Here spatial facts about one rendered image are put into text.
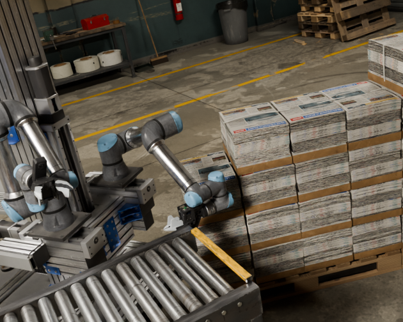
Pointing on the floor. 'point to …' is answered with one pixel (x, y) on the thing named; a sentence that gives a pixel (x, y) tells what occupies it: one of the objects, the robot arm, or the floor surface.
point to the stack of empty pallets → (322, 18)
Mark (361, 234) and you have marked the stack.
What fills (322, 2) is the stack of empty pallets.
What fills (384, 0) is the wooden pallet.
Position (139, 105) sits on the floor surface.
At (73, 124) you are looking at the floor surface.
